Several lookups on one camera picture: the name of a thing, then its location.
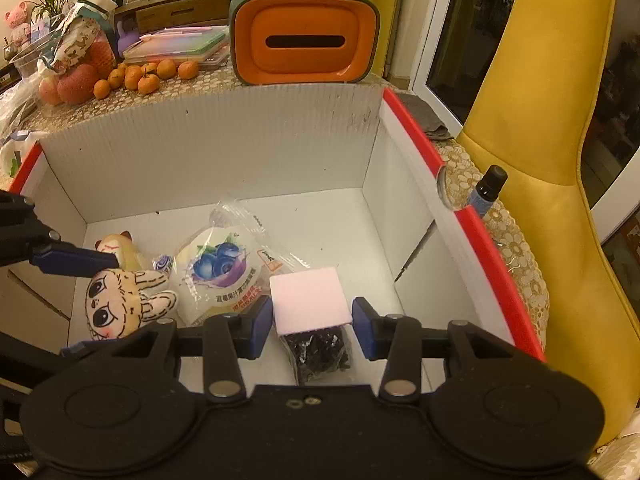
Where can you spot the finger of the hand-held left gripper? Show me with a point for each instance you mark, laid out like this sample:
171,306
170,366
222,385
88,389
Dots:
75,260
80,349

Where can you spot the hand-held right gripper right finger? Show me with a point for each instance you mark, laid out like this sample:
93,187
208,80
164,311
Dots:
365,330

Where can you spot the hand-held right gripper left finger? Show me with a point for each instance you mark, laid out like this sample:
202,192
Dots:
261,327

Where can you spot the yellow animal toy figure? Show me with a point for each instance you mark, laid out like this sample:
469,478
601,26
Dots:
125,255

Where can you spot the pink-labelled packet of black pieces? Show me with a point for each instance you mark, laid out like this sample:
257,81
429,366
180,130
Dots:
307,300

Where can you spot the cartoon face plush toy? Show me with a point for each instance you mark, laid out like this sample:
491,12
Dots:
117,305

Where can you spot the white jelly snack packet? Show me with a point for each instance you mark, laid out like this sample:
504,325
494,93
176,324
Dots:
220,260

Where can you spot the blue white candy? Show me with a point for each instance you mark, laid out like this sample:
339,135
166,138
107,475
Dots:
162,263

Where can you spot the red cardboard box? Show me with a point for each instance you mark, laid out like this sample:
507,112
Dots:
225,150

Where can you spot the clear plastic bag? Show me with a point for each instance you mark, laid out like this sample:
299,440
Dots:
15,105

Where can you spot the red apple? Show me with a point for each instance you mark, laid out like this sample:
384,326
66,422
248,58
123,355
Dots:
77,85
49,91

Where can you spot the dark bottle with blue label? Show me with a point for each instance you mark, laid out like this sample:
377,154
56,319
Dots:
487,185

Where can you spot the pile of tangerines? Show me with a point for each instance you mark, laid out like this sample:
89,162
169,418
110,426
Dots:
150,82

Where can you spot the patterned snack bag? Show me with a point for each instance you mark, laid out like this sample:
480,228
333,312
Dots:
80,35

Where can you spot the pink pig plush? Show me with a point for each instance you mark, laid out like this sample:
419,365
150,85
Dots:
19,20

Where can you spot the grey cloth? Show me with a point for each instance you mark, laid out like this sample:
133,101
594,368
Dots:
430,120

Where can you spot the small plant in glass vase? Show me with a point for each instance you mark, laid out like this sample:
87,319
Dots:
50,5

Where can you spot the stack of plastic file cases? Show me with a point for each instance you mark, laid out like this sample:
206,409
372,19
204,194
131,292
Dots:
175,45

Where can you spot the yellow giraffe chair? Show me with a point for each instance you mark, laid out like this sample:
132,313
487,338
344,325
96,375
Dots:
540,135

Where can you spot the orange green desk organizer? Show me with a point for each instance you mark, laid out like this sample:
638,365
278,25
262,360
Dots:
300,65

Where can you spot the wooden television cabinet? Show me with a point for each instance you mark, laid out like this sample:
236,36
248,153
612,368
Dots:
170,10

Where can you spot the yellow curtain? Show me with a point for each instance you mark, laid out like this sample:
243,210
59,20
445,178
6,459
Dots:
385,10

